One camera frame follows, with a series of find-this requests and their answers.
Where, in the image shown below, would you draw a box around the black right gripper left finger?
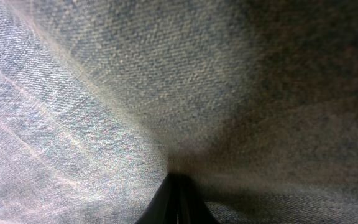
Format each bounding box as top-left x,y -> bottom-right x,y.
135,174 -> 178,224

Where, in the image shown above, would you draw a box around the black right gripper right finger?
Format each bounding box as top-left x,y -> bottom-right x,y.
178,175 -> 219,224

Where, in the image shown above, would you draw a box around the light blue denim jeans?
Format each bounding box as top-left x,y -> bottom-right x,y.
0,1 -> 358,223

